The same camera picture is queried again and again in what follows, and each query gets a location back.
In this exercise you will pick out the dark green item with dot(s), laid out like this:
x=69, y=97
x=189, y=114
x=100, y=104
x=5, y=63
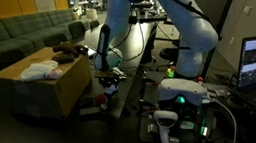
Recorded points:
x=86, y=101

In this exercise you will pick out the black stereo camera bar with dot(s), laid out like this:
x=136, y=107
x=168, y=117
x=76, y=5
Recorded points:
x=147, y=20

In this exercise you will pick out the white VR controller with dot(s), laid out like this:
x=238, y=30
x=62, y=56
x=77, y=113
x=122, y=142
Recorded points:
x=164, y=123

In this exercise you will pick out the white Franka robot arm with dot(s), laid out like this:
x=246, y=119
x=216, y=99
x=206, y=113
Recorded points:
x=192, y=28

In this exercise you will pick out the blue cloth item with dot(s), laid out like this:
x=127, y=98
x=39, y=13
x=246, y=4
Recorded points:
x=111, y=90

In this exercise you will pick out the large cardboard box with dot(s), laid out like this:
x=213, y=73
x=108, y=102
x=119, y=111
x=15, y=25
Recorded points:
x=37, y=94

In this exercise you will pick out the small pink item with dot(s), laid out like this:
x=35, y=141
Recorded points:
x=55, y=74

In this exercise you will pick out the red stop button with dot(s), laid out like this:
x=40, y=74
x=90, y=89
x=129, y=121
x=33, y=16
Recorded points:
x=199, y=79

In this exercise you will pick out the white VR headset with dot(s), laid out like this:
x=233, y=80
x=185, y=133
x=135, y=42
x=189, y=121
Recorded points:
x=181, y=91

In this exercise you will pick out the white cloth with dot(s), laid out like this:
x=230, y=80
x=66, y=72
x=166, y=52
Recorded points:
x=37, y=70

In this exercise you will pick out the black rectangular block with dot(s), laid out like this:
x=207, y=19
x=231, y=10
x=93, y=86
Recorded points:
x=63, y=58

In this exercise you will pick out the black electronics box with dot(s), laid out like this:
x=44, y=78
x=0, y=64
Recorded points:
x=192, y=123

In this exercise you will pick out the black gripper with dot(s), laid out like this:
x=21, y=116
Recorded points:
x=109, y=79

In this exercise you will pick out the black slanted pole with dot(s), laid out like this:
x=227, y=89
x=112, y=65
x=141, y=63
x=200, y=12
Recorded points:
x=224, y=17

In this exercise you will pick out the white wall switch plate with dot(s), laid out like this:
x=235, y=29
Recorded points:
x=246, y=10

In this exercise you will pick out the red ball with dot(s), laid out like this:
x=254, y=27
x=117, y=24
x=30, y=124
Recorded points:
x=101, y=99

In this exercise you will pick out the small white scrap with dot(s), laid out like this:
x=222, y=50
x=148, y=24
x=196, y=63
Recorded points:
x=104, y=106

